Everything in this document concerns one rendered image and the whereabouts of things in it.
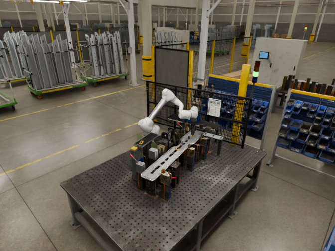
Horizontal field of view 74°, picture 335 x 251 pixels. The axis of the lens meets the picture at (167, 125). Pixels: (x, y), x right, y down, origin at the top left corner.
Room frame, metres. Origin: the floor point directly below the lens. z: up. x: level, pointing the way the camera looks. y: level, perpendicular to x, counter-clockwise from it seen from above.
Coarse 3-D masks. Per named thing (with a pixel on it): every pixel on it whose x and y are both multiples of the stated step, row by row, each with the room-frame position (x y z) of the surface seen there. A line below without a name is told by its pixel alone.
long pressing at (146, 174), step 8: (184, 136) 2.92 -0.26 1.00; (184, 144) 2.69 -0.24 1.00; (192, 144) 2.70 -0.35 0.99; (168, 152) 2.48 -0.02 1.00; (176, 152) 2.48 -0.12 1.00; (160, 160) 2.29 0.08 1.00; (168, 160) 2.29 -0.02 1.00; (152, 168) 2.13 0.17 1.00; (160, 168) 2.13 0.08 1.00; (144, 176) 1.98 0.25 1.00; (152, 176) 1.98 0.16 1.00
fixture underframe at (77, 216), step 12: (252, 180) 2.89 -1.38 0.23; (240, 192) 2.60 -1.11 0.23; (72, 204) 2.17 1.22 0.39; (228, 204) 2.36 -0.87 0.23; (72, 216) 2.20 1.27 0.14; (216, 216) 2.15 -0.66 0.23; (228, 216) 2.35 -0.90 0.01; (204, 228) 1.96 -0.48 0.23; (96, 240) 1.79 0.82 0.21; (192, 240) 1.79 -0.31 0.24
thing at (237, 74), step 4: (232, 72) 7.31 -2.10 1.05; (236, 72) 7.31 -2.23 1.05; (240, 72) 7.32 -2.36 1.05; (224, 76) 6.86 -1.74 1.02; (228, 76) 6.76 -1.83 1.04; (232, 76) 6.73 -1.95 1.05; (236, 76) 6.78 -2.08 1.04; (240, 76) 6.91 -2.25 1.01; (252, 76) 6.76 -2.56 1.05; (248, 80) 6.70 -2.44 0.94
